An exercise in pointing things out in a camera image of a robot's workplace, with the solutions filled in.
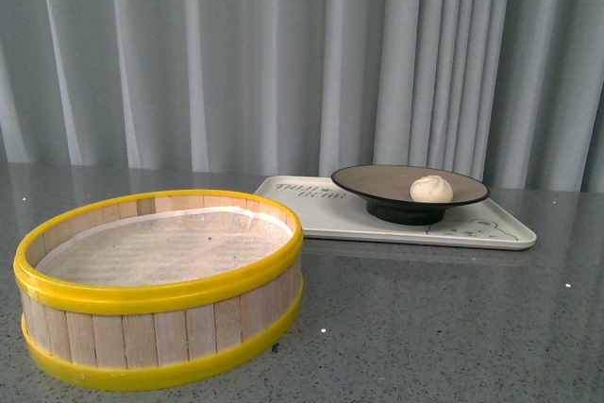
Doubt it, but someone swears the tan plate with black rim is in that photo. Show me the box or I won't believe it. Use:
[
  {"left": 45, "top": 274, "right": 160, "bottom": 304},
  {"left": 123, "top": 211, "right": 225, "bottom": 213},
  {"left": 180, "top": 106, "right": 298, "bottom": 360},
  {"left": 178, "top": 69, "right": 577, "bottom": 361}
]
[{"left": 331, "top": 164, "right": 490, "bottom": 226}]

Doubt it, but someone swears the white steamed bun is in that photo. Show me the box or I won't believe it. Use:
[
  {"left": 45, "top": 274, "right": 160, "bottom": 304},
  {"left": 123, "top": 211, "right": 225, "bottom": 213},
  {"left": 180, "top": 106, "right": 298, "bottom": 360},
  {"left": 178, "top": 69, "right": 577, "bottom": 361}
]
[{"left": 410, "top": 175, "right": 453, "bottom": 204}]

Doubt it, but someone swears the cream rectangular tray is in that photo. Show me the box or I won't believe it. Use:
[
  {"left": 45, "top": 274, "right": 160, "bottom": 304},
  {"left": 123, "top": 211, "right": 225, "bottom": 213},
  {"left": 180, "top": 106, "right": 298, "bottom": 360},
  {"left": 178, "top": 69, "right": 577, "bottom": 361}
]
[{"left": 255, "top": 176, "right": 537, "bottom": 250}]

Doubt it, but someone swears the white steamer liner cloth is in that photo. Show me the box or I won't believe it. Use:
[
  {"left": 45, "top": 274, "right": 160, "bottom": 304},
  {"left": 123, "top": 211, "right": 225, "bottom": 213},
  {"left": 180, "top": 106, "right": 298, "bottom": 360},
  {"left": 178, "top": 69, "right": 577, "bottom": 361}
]
[{"left": 36, "top": 207, "right": 294, "bottom": 287}]

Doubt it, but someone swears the wooden steamer with yellow rings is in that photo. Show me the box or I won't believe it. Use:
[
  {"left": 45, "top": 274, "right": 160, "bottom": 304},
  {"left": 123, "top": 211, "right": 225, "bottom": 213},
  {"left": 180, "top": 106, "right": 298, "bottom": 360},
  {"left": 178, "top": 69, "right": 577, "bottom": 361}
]
[{"left": 13, "top": 190, "right": 303, "bottom": 391}]

